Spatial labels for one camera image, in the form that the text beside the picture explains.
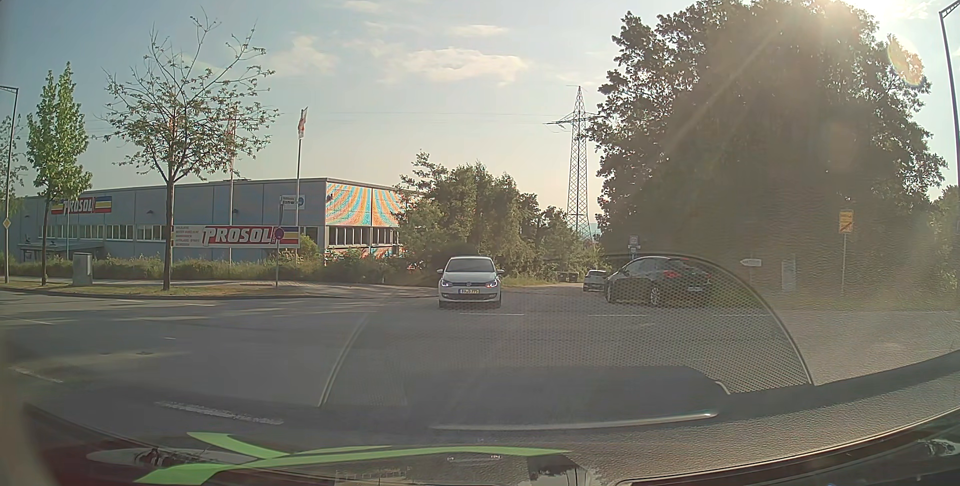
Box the group of green trees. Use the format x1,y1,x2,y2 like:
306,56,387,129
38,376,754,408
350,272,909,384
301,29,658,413
393,151,601,280

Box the steel lattice pylon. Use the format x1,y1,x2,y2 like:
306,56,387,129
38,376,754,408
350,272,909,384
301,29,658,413
545,86,603,239

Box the black car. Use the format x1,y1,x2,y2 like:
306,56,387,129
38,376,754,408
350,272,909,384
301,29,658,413
603,255,715,307

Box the round road sign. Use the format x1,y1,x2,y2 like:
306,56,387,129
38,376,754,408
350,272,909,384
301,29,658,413
272,195,306,289

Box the car's own bonnet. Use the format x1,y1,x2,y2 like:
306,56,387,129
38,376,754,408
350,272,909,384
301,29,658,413
22,405,960,486

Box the grey industrial building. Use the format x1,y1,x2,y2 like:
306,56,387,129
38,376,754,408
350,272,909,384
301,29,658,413
10,177,410,263

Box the hedge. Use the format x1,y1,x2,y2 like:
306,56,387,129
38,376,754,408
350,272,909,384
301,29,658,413
0,253,410,284

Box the large dark tree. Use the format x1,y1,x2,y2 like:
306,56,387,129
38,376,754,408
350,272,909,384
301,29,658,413
588,0,948,293

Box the grey asphalt road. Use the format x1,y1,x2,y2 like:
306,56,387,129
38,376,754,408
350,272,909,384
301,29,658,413
0,283,960,434

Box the bare thin tree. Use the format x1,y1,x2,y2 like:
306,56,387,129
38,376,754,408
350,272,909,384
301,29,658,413
99,12,280,292

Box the road markings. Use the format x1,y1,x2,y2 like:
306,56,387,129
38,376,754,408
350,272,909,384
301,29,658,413
0,301,774,427

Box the yellow road sign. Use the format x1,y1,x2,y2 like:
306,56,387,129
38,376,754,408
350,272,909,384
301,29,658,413
837,209,855,296

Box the green leafy slim tree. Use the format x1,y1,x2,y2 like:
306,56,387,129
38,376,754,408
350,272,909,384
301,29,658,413
25,62,93,286

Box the lamp post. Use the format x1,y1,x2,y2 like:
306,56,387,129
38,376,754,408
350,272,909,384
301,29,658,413
938,0,960,194
0,85,20,284

